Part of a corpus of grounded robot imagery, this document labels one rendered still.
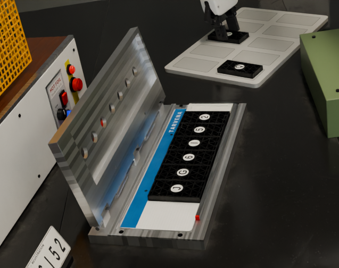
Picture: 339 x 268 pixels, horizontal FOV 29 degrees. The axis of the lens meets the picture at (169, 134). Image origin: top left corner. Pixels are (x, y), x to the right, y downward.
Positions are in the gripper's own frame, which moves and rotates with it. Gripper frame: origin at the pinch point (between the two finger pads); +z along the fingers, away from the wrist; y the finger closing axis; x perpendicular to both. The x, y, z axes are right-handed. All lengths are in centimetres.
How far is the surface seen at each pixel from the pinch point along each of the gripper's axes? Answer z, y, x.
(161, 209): 7, -67, -27
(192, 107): 3.4, -36.6, -13.5
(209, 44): 2.1, -5.1, 3.2
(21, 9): 6, 73, 182
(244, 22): 2.3, 10.4, 1.8
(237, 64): 3.9, -14.4, -11.2
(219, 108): 4.6, -34.9, -19.2
